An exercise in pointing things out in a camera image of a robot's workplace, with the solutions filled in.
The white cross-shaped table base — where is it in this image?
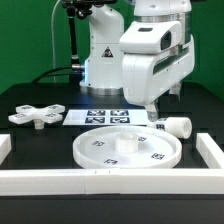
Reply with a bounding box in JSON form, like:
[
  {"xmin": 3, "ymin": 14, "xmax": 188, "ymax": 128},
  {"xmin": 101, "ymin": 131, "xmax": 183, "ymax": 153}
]
[{"xmin": 8, "ymin": 104, "xmax": 65, "ymax": 130}]

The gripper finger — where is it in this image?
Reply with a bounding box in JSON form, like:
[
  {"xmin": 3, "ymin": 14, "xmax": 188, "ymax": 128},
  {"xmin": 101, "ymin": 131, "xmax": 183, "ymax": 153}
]
[
  {"xmin": 145, "ymin": 102, "xmax": 158, "ymax": 122},
  {"xmin": 169, "ymin": 82, "xmax": 182, "ymax": 100}
]

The white marker sheet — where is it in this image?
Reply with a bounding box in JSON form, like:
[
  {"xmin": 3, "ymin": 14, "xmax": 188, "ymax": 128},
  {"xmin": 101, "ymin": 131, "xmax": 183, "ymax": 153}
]
[{"xmin": 63, "ymin": 109, "xmax": 148, "ymax": 126}]

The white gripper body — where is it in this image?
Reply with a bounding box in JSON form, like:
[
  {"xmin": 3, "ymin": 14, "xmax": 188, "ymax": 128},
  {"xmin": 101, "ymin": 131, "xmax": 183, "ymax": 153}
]
[{"xmin": 122, "ymin": 39, "xmax": 195, "ymax": 106}]

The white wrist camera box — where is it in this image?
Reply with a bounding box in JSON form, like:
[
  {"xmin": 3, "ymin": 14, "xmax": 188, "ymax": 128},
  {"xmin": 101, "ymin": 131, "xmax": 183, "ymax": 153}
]
[{"xmin": 119, "ymin": 21, "xmax": 182, "ymax": 55}]

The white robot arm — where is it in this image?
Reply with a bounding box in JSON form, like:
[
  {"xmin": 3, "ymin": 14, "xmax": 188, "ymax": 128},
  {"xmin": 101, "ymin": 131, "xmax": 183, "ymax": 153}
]
[{"xmin": 80, "ymin": 0, "xmax": 195, "ymax": 121}]

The black cable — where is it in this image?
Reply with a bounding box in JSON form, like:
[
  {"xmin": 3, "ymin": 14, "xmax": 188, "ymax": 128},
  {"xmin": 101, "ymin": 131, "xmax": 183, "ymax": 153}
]
[{"xmin": 30, "ymin": 65, "xmax": 84, "ymax": 84}]

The white U-shaped fence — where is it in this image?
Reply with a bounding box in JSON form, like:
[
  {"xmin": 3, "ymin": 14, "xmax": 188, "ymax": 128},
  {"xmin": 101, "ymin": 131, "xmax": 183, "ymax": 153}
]
[{"xmin": 0, "ymin": 133, "xmax": 224, "ymax": 196}]

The white round table top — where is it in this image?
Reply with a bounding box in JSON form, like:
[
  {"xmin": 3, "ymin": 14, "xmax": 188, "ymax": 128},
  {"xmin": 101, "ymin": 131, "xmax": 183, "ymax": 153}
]
[{"xmin": 73, "ymin": 126, "xmax": 182, "ymax": 169}]

